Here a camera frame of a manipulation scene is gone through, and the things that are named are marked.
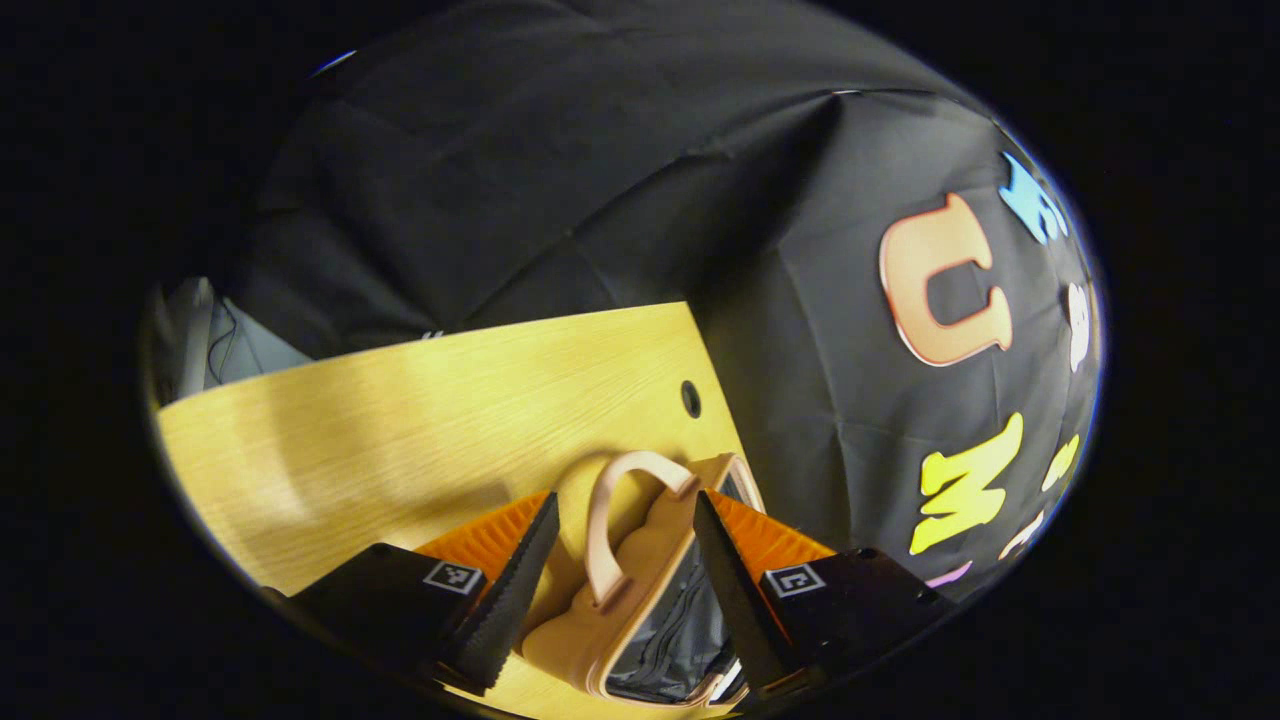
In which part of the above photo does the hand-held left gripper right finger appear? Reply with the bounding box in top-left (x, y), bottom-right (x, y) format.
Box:
top-left (692, 489), bottom-right (953, 704)

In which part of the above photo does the black backdrop cloth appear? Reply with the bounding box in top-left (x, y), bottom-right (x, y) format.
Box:
top-left (215, 0), bottom-right (1106, 601)

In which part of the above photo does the pink suitcase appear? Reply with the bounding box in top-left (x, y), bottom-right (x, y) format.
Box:
top-left (520, 450), bottom-right (767, 709)

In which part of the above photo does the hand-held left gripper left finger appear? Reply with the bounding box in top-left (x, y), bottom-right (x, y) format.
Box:
top-left (288, 490), bottom-right (562, 698)

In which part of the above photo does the white background furniture piece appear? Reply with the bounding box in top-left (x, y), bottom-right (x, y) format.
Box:
top-left (148, 277), bottom-right (313, 406)

